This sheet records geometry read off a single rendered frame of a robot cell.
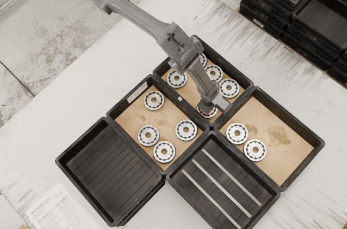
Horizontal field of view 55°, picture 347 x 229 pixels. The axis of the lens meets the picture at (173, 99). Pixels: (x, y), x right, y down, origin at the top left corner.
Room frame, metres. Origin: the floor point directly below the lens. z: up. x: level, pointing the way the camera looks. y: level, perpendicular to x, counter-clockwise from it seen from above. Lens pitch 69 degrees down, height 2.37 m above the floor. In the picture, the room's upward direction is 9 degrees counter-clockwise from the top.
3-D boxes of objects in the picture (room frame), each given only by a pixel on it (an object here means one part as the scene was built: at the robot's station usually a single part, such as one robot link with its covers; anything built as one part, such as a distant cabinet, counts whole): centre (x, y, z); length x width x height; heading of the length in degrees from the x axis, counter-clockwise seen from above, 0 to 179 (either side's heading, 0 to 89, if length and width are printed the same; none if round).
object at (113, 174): (0.28, 0.33, 0.87); 0.40 x 0.30 x 0.11; 36
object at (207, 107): (0.50, -0.16, 0.98); 0.10 x 0.07 x 0.07; 134
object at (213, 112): (0.50, -0.15, 0.86); 0.10 x 0.10 x 0.01
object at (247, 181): (0.13, -0.14, 0.87); 0.40 x 0.30 x 0.11; 36
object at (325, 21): (1.11, -1.10, 0.31); 0.40 x 0.30 x 0.34; 38
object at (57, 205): (0.10, 0.63, 0.70); 0.33 x 0.23 x 0.01; 38
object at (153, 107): (0.58, 0.10, 0.86); 0.10 x 0.10 x 0.01
